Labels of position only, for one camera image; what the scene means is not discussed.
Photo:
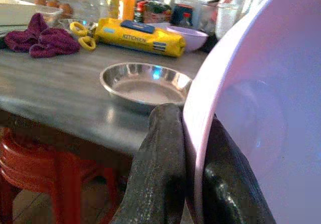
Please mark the maroon cloth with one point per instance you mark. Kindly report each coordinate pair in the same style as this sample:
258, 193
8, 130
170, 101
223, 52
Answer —
42, 39

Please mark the clear plastic measuring jug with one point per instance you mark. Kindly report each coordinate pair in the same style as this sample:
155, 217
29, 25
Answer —
227, 19

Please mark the yellow kitchen wipes pack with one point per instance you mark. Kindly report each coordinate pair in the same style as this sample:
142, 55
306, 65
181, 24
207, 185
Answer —
140, 39

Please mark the brown egg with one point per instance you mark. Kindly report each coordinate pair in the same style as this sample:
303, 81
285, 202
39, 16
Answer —
66, 8
40, 1
53, 3

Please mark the shallow steel plate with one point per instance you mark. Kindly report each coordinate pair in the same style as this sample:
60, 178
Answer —
145, 93

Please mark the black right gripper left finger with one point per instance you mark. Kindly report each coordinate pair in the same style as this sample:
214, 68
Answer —
155, 163

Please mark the clear pink food container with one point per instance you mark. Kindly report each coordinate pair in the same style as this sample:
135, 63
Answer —
50, 14

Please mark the dark snack package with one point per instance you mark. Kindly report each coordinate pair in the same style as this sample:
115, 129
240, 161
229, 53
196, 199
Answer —
153, 10

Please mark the red plastic stool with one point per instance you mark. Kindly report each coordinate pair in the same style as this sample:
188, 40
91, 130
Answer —
50, 171

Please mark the orange sauce bottle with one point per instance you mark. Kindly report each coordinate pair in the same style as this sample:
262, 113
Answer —
128, 4

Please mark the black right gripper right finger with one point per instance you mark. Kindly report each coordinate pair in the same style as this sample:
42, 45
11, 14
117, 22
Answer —
225, 183

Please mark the purple plastic bowl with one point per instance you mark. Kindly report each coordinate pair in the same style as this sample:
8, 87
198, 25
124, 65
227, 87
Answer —
263, 96
186, 37

